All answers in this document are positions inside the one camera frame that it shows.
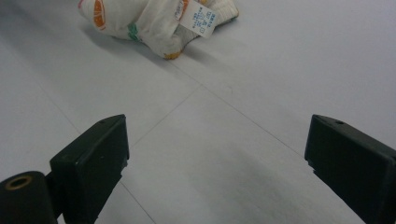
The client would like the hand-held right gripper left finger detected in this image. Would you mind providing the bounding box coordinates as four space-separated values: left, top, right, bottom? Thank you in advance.
49 113 131 224

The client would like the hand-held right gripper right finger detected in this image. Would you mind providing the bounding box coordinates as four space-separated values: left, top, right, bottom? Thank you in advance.
304 114 396 224

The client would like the white fruit-print garment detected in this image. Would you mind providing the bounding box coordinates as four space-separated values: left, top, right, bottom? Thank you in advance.
78 0 240 61

